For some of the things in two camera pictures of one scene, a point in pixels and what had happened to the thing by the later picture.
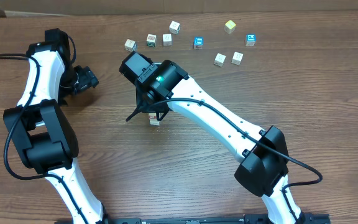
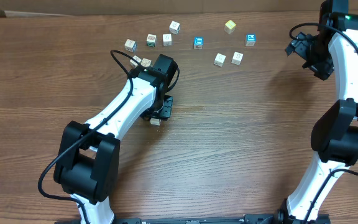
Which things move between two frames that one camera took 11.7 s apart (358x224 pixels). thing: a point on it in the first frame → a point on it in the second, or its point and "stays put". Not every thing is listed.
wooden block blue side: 130,45 stays put
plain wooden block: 167,40 stays put
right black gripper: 151,110 → 299,47
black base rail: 247,218 stays put
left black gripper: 86,78 → 163,112
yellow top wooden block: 229,27 stays put
